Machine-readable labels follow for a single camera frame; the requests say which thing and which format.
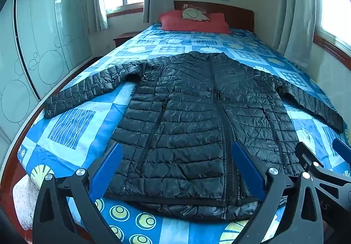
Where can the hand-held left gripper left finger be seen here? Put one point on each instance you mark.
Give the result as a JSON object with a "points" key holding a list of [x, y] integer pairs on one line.
{"points": [[111, 163]]}

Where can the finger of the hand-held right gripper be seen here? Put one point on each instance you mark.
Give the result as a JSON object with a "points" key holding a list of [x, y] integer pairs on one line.
{"points": [[307, 153], [342, 147]]}

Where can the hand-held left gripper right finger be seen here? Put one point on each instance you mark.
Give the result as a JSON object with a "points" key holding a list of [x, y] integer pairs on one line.
{"points": [[246, 167]]}

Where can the black quilted puffer jacket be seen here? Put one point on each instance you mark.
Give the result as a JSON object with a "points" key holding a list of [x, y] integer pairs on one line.
{"points": [[192, 123]]}

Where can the blue patterned bedsheet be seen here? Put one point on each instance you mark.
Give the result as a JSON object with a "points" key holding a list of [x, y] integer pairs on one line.
{"points": [[82, 123]]}

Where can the white mattress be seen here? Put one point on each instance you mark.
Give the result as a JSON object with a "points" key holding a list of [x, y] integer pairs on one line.
{"points": [[24, 200]]}

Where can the wooden nightstand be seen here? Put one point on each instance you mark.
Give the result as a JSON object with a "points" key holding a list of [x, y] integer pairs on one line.
{"points": [[123, 38]]}

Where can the glass sliding door wardrobe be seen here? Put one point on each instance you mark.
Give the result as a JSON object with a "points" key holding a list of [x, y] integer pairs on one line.
{"points": [[41, 41]]}

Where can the wooden headboard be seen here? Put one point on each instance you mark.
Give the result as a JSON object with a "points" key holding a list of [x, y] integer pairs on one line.
{"points": [[235, 15]]}

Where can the red pillow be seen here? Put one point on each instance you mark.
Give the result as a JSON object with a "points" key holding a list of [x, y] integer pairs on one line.
{"points": [[175, 23]]}

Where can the small printed cushion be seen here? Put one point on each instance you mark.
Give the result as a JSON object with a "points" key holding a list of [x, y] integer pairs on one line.
{"points": [[194, 15]]}

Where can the wooden bed frame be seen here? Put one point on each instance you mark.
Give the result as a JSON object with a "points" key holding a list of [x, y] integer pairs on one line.
{"points": [[16, 148]]}

